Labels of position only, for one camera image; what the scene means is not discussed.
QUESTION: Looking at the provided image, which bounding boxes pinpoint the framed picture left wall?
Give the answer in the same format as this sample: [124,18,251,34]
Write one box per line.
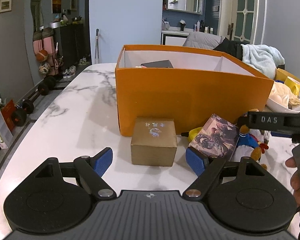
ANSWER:
[0,0,12,13]

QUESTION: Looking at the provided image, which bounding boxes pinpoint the dark flat box inside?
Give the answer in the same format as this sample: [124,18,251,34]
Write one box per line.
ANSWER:
[141,60,173,68]

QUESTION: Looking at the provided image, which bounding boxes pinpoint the yellow mug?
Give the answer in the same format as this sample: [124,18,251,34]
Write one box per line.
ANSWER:
[284,76,300,96]

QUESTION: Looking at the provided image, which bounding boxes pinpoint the illustrated card box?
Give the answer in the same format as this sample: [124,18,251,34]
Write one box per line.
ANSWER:
[189,114,239,160]

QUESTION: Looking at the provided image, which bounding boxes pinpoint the small gold cardboard box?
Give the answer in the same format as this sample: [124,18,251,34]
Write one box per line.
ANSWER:
[130,117,178,167]

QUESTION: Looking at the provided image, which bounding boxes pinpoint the rooster plush toy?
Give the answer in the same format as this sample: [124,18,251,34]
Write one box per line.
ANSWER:
[231,113,270,170]

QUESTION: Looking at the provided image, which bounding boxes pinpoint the yellow tape measure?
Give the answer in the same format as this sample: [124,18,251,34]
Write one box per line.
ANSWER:
[181,127,202,142]

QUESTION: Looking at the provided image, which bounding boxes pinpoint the green panelled door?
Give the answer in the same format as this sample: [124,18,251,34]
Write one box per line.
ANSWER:
[230,0,258,44]

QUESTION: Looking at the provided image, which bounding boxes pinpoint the black dumbbell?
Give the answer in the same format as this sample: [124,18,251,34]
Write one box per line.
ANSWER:
[11,99,34,127]

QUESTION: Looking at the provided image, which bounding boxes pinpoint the black shoe cabinet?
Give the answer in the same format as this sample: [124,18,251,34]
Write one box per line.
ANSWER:
[54,23,87,69]

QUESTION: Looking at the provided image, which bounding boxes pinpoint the large orange cardboard box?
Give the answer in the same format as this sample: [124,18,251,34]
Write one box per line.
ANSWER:
[115,44,274,137]

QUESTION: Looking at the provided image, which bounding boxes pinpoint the light blue fluffy towel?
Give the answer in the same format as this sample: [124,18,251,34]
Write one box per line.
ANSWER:
[241,44,285,79]

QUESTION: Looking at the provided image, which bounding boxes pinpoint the basketball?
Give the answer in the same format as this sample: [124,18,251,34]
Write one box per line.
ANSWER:
[36,49,49,62]

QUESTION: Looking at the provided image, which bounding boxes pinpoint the grey padded jacket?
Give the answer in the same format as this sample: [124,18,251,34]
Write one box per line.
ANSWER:
[183,31,225,50]

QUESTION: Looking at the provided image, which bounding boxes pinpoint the black jacket on chair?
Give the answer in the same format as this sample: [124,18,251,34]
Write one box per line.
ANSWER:
[213,38,247,60]

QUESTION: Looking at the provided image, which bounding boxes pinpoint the white bowl of buns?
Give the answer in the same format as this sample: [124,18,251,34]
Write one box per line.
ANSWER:
[266,82,300,114]

